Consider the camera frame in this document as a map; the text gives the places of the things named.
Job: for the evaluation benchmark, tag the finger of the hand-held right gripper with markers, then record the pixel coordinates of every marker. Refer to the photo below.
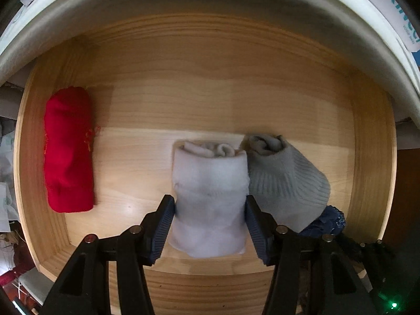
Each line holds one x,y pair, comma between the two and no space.
364,249

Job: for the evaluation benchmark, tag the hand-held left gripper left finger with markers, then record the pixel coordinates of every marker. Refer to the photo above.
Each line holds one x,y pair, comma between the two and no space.
162,233

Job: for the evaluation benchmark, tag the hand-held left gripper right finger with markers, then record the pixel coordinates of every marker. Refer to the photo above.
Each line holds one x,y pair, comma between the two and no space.
259,233

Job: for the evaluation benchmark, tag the dark blue sock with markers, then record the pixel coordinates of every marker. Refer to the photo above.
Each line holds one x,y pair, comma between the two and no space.
325,221

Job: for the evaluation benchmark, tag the grey sock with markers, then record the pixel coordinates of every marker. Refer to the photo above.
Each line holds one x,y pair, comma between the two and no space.
288,183

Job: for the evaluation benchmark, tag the white sock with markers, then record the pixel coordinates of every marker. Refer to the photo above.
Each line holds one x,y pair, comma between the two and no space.
210,197

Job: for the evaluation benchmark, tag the red cloth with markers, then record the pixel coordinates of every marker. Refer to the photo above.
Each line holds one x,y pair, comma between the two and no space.
69,151

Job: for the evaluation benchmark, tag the wooden drawer with white front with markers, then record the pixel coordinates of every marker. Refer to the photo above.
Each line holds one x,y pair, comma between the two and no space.
197,105

